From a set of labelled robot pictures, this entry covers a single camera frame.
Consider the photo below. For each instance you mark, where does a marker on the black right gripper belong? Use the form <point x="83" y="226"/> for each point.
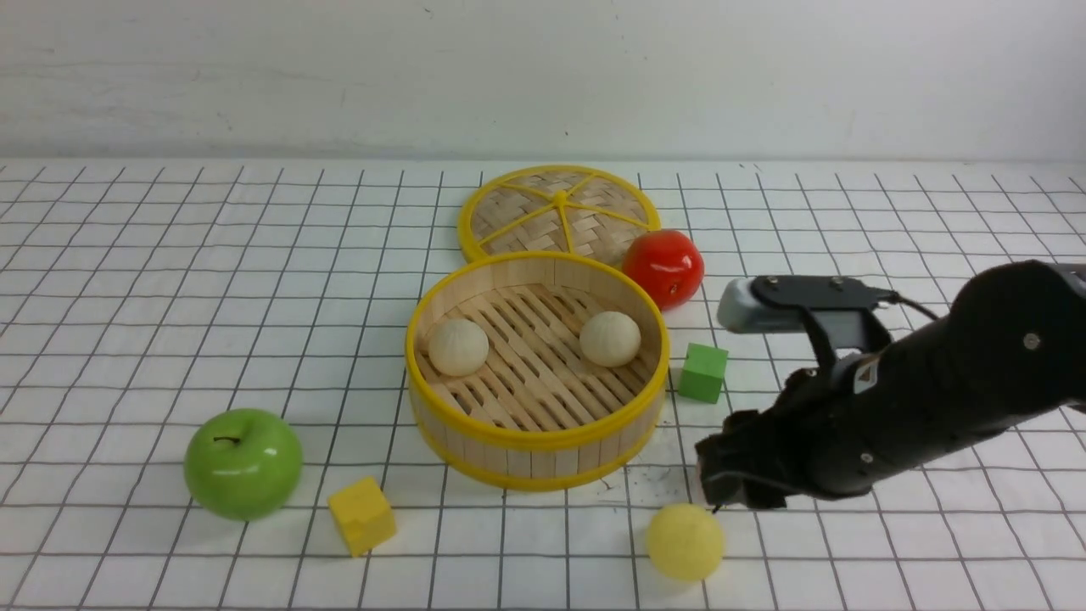
<point x="919" y="400"/>

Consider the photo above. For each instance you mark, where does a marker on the yellow bun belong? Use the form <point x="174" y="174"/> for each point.
<point x="685" y="542"/>

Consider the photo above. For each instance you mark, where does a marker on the white bun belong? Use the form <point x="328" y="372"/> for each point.
<point x="610" y="339"/>
<point x="458" y="347"/>

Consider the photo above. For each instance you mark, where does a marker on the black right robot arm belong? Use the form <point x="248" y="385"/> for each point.
<point x="1037" y="302"/>

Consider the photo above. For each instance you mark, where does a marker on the bamboo steamer tray yellow rim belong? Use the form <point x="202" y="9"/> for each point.
<point x="536" y="415"/>

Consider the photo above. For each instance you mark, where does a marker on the woven bamboo steamer lid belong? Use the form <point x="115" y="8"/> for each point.
<point x="558" y="207"/>

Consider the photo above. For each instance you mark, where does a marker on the green cube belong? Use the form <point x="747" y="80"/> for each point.
<point x="702" y="373"/>

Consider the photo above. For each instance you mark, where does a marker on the red tomato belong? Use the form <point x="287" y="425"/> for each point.
<point x="666" y="265"/>

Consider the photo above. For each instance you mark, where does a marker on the yellow cube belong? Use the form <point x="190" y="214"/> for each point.
<point x="363" y="516"/>

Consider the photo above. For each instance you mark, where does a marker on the green apple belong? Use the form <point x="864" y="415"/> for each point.
<point x="243" y="464"/>

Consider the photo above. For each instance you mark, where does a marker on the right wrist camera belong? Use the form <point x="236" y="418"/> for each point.
<point x="834" y="312"/>

